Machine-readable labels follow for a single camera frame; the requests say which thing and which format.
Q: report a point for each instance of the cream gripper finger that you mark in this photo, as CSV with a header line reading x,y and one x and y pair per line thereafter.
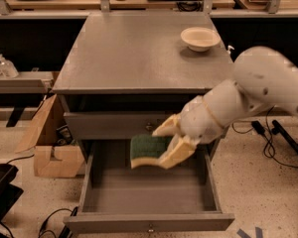
x,y
179,149
169,127

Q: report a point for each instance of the clear sanitizer bottle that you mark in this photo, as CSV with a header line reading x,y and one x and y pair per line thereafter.
x,y
7,68

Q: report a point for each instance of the grey drawer cabinet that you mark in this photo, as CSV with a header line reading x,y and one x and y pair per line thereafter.
x,y
137,61

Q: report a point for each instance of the small white pump dispenser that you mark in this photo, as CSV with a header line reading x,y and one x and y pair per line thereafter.
x,y
230,49

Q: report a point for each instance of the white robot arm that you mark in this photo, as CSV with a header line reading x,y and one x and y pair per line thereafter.
x,y
261,78

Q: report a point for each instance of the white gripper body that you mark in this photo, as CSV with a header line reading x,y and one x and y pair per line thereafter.
x,y
198,120

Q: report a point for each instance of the white ceramic bowl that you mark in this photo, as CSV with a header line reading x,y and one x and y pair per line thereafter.
x,y
200,39

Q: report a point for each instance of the brown cardboard box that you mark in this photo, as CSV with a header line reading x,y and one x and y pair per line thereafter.
x,y
50,160

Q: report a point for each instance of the open grey middle drawer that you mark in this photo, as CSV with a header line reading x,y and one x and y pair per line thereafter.
x,y
116,198

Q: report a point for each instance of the green and yellow sponge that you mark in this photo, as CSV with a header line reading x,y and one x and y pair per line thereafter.
x,y
146,150

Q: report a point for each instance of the black plastic bin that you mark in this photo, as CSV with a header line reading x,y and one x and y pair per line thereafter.
x,y
9,193

